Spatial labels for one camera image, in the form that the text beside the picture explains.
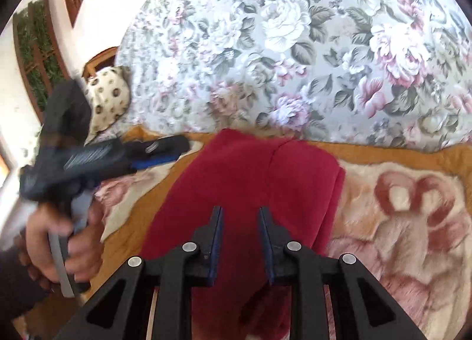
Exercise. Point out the wooden chair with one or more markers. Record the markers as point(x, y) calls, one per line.
point(97, 61)

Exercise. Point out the floral bed sheet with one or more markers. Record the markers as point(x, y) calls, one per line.
point(295, 48)

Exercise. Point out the person's left forearm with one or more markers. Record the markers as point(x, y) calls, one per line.
point(14, 284)

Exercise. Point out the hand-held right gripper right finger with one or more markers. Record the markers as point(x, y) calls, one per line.
point(266, 240)

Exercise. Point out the red pants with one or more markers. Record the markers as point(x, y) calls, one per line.
point(239, 177)

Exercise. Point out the person's left hand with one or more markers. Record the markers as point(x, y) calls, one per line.
point(79, 247)

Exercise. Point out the cream patterned pillow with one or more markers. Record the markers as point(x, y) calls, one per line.
point(108, 96)

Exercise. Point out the orange and white plush blanket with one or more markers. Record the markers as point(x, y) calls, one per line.
point(398, 222)

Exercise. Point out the wooden framed window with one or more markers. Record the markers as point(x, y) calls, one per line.
point(37, 52)

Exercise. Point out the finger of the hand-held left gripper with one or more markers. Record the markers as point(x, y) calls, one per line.
point(162, 146)

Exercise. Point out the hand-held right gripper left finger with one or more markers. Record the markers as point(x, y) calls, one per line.
point(218, 236)

